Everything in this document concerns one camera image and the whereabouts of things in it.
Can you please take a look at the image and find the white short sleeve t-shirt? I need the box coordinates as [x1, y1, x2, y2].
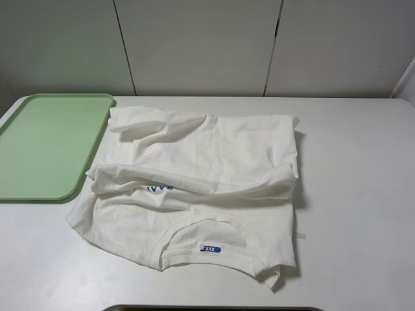
[67, 107, 298, 288]

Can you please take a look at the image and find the light green plastic tray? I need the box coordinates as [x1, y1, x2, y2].
[1, 94, 114, 202]

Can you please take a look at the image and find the white tape strip near-right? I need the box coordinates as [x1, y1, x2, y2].
[293, 232, 306, 240]

